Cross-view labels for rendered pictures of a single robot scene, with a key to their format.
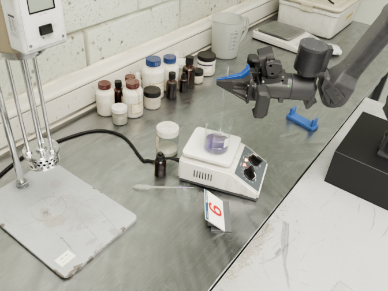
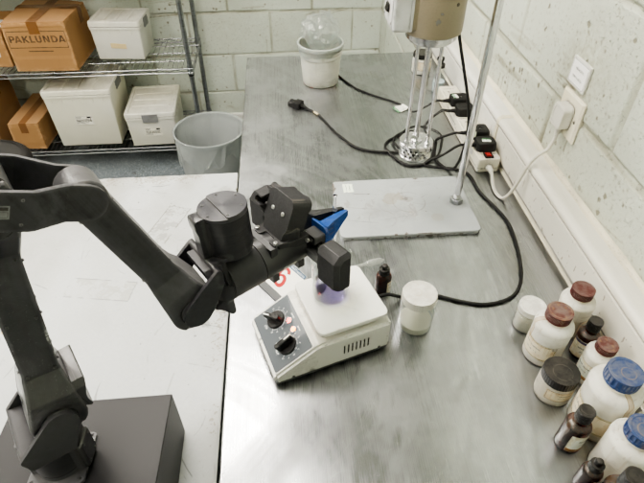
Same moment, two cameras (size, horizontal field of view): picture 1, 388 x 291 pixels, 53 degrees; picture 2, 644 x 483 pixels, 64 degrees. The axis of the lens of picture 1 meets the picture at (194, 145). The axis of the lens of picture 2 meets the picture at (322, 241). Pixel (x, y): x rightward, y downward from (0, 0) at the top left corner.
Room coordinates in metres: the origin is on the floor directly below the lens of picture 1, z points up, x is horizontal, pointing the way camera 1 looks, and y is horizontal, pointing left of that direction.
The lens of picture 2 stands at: (1.18, -0.41, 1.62)
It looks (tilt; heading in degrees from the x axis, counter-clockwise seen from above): 42 degrees down; 142
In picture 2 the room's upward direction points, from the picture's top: straight up
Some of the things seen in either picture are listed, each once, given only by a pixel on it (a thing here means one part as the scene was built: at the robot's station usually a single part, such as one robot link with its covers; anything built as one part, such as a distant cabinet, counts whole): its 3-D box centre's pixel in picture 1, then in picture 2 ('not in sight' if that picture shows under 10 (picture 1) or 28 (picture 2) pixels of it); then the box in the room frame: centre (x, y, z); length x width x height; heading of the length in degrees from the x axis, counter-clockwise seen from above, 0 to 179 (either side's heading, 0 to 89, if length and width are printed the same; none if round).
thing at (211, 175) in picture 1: (220, 162); (325, 321); (0.75, -0.07, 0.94); 0.22 x 0.13 x 0.08; 75
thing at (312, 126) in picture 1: (302, 117); not in sight; (1.03, -0.33, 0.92); 0.10 x 0.03 x 0.04; 45
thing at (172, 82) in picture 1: (171, 85); (576, 426); (1.12, 0.09, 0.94); 0.04 x 0.04 x 0.09
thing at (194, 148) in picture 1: (212, 145); (339, 299); (0.76, -0.04, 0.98); 0.12 x 0.12 x 0.01; 75
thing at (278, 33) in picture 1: (286, 36); not in sight; (1.70, -0.37, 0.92); 0.26 x 0.19 x 0.05; 53
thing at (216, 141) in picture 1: (216, 135); (332, 276); (0.74, -0.05, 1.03); 0.07 x 0.06 x 0.08; 90
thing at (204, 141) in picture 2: not in sight; (216, 166); (-0.78, 0.47, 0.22); 0.33 x 0.33 x 0.41
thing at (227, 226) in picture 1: (217, 209); (279, 278); (0.61, -0.06, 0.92); 0.09 x 0.06 x 0.04; 3
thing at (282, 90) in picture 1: (269, 85); (280, 246); (0.76, -0.15, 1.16); 0.19 x 0.08 x 0.06; 3
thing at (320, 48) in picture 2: not in sight; (320, 47); (-0.04, 0.54, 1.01); 0.14 x 0.14 x 0.21
